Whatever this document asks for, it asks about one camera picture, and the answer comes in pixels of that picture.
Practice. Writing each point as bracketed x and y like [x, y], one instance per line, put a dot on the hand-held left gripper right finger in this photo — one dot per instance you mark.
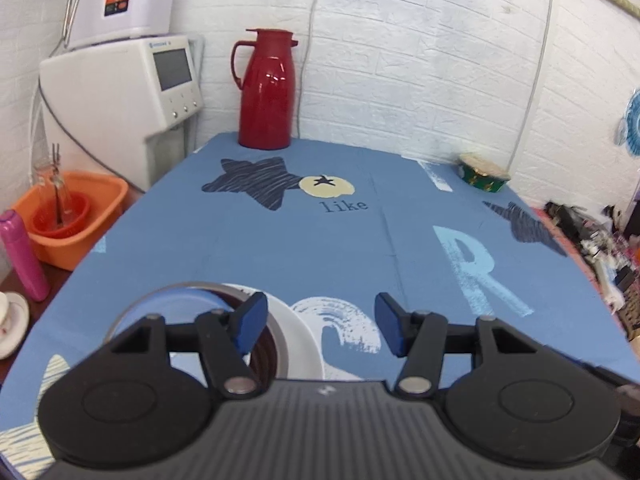
[391, 322]

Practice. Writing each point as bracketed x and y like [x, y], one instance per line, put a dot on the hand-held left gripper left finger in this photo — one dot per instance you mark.
[249, 322]

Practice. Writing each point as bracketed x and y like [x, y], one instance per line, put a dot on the red ceramic bowl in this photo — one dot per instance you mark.
[265, 350]

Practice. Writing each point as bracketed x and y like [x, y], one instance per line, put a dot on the white floral plate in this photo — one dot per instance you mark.
[300, 345]

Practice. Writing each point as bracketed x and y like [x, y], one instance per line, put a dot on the blue plastic bowl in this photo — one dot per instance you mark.
[190, 300]

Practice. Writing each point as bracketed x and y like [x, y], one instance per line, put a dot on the blue printed tablecloth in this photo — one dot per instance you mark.
[350, 245]

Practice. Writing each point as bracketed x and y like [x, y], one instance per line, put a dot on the green and gold bowl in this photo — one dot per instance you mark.
[482, 177]

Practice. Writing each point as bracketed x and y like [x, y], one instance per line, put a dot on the orange plastic basin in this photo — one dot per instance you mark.
[100, 220]

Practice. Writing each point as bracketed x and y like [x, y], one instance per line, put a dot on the brown wooden side table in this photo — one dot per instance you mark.
[55, 280]

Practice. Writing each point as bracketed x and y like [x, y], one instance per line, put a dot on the red plastic colander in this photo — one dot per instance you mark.
[77, 215]

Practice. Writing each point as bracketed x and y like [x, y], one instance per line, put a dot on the red thermos jug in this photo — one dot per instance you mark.
[265, 100]

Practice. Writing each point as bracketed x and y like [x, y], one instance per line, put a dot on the dark thin utensil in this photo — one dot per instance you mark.
[58, 190]

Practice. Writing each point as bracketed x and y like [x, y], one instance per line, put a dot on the pink bottle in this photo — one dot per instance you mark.
[25, 255]

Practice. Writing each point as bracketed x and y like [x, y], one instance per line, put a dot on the clear glass bottle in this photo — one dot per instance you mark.
[45, 187]

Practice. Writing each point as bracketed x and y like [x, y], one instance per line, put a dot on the white teacup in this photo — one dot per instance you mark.
[3, 312]

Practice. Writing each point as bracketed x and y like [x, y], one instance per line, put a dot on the white water dispenser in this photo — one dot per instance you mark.
[110, 110]

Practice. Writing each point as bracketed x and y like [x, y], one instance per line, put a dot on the white water purifier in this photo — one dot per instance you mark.
[135, 0]

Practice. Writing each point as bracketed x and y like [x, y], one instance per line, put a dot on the blue wall decoration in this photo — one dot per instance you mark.
[631, 125]

